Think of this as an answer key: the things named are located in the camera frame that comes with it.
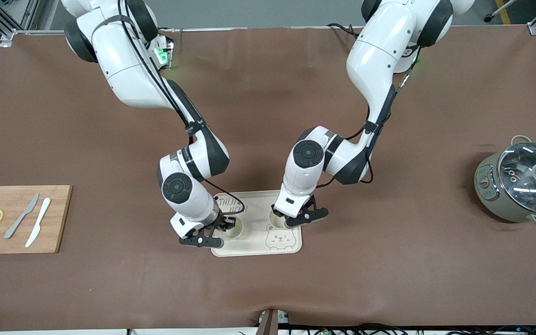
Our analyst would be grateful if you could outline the cream tray with bear print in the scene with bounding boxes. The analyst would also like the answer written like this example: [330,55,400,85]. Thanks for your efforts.
[210,190,303,258]

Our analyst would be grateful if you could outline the wooden cutting board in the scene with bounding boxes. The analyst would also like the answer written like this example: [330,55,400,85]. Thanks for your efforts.
[0,185,73,255]

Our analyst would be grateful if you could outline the white plastic knife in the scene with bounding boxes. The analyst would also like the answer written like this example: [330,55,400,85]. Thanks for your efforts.
[25,198,52,248]

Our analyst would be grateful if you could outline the grey plastic knife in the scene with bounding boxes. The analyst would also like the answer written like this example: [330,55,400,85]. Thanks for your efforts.
[4,193,40,240]

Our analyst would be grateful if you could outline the grey-green electric cooking pot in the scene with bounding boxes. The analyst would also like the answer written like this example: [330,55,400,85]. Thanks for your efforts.
[474,135,536,228]

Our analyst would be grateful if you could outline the glass pot lid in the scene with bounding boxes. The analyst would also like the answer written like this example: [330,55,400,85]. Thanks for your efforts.
[497,142,536,215]

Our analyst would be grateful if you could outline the aluminium camera post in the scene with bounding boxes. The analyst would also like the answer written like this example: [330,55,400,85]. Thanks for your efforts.
[256,308,279,335]

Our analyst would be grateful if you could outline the black cable at table edge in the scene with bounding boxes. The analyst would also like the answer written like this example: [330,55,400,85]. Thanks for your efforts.
[291,323,417,335]

